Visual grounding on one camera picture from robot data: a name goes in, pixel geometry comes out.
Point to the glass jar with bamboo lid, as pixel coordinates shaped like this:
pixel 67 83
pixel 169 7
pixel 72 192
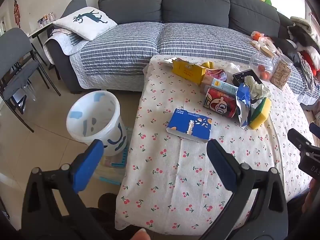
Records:
pixel 260 61

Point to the small snack wrapper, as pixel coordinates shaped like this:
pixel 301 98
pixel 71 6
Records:
pixel 168 61

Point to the red cartoon can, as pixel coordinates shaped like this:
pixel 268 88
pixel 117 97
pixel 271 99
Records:
pixel 220 103

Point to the yellow snack package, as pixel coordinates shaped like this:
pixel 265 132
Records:
pixel 187 72

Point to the yellow green sponge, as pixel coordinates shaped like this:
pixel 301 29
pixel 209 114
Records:
pixel 260 116

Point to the white plastic bucket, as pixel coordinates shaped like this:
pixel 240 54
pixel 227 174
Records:
pixel 100 110

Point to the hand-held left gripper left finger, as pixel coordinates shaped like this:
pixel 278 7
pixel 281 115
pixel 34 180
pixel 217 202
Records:
pixel 87 165

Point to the pile of clothes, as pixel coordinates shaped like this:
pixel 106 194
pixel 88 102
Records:
pixel 300 37

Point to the white deer print pillow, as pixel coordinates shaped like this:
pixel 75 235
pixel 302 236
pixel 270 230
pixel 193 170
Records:
pixel 87 27

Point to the orange white packet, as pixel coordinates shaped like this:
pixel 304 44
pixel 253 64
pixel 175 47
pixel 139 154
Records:
pixel 256 35

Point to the red wall ornament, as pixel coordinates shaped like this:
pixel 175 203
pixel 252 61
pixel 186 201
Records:
pixel 17 12

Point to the cherry print tablecloth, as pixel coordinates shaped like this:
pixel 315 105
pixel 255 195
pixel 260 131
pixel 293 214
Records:
pixel 175 180

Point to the dark grey sofa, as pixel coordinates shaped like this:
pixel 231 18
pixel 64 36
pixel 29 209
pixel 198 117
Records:
pixel 195 2

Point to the blue foil wrapper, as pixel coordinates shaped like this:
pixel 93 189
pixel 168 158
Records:
pixel 243 97

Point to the white side table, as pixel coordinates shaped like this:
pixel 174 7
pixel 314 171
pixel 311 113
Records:
pixel 40 30

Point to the set of small glass jars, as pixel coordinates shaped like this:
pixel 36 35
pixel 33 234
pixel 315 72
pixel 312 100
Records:
pixel 46 19

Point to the white blue small box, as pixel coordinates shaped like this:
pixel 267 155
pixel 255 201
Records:
pixel 222 85

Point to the grey chair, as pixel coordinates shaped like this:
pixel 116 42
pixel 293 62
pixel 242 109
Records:
pixel 15 42

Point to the white crumpled tissue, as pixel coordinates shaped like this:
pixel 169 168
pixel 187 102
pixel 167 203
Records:
pixel 232 68

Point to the small orange fruit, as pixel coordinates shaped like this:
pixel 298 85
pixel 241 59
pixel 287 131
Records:
pixel 261 68
pixel 265 75

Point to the blue carton box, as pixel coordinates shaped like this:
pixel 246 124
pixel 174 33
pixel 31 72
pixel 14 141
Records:
pixel 185 122

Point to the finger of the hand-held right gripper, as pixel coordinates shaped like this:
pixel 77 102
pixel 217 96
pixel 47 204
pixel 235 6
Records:
pixel 315 128
pixel 298 141

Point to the pale crumpled paper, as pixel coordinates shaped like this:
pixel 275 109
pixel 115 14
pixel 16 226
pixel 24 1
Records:
pixel 257 87

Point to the clear bin with teal trim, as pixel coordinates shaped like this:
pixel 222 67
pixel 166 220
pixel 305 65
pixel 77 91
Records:
pixel 117 165

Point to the black plastic tray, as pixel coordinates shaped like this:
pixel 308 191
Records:
pixel 240 76

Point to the grey striped quilt cover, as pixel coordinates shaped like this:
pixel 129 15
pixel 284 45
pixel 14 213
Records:
pixel 120 52

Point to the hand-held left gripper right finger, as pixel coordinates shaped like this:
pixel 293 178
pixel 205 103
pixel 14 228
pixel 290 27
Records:
pixel 220 162

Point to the clear jar of seeds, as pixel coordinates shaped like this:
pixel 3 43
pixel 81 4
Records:
pixel 280 73

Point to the person's left hand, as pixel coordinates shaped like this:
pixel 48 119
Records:
pixel 141 235

